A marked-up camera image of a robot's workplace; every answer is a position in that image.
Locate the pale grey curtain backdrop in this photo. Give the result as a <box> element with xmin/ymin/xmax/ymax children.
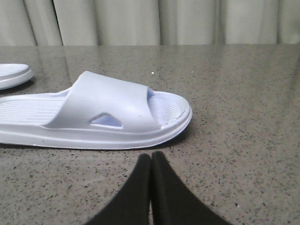
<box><xmin>0</xmin><ymin>0</ymin><xmax>300</xmax><ymax>46</ymax></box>

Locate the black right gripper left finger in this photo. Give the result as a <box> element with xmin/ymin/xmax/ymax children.
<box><xmin>86</xmin><ymin>154</ymin><xmax>151</xmax><ymax>225</ymax></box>

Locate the light blue slipper with scuffed toe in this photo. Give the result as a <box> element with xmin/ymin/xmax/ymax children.
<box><xmin>0</xmin><ymin>71</ymin><xmax>192</xmax><ymax>150</ymax></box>

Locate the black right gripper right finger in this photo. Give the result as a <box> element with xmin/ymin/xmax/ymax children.
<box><xmin>151</xmin><ymin>151</ymin><xmax>229</xmax><ymax>225</ymax></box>

